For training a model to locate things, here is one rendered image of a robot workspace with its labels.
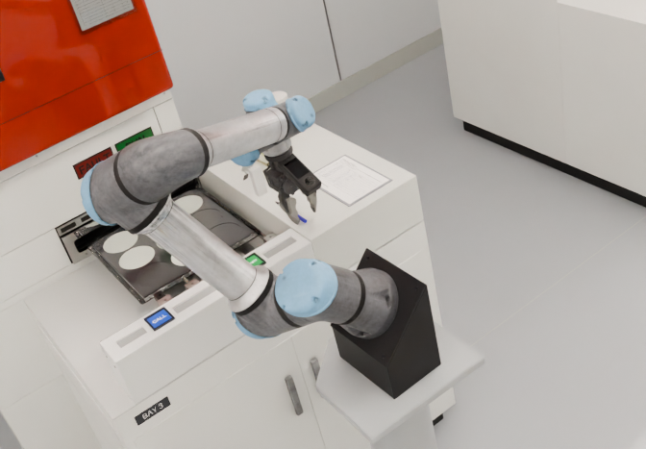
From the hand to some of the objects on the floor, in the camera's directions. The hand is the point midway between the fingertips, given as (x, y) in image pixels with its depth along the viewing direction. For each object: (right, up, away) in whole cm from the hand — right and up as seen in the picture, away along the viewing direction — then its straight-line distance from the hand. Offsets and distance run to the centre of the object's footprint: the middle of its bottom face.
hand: (306, 214), depth 219 cm
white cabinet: (-7, -79, +67) cm, 104 cm away
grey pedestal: (+40, -102, +17) cm, 111 cm away
